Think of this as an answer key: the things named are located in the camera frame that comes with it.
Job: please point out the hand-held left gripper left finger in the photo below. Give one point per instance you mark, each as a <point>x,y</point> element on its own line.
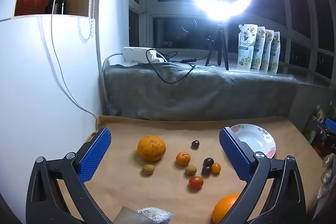
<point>95,153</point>

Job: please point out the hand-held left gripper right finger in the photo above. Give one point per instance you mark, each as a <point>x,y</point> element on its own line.
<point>235,158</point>

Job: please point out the white floral plate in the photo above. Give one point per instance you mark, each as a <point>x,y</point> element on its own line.
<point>252,138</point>

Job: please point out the dark grape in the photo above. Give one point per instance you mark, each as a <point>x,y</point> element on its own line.
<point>206,171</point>
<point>195,144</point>
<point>208,161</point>

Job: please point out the smooth large orange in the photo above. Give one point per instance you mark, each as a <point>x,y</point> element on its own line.
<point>224,209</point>

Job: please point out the small green fruit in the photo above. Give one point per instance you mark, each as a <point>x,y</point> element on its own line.
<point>147,169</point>
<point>190,170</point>

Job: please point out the spotted large orange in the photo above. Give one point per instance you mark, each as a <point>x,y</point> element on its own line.
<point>151,148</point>

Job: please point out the person's right hand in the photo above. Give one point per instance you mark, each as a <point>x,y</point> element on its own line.
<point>325,174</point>

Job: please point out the small orange cherry tomato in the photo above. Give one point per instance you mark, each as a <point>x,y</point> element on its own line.
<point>216,168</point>

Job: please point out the colourful green package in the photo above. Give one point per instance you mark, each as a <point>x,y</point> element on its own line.
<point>319,111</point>

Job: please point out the red cherry tomato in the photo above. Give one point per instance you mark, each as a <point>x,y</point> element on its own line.
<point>195,182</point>

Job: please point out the small mandarin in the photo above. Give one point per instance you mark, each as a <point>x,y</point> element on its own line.
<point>183,158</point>

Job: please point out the grey blanket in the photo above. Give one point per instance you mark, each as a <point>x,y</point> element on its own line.
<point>199,92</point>

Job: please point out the grey sponge cloth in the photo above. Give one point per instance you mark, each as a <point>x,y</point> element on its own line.
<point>155,214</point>

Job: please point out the white floral refill pouch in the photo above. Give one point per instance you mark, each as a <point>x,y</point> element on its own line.
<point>260,50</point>
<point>246,48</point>
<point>268,53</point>
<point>276,56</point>

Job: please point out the white power strip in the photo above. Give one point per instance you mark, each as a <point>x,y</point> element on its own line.
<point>134,53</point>

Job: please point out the white cabinet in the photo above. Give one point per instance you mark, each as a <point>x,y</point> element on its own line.
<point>26,69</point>

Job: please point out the black tripod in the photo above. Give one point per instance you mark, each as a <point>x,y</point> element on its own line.
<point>221,40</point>

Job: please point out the dark glass bottle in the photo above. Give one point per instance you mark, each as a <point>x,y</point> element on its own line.
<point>59,5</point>

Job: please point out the window frame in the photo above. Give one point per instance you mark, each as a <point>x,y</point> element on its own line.
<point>149,11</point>

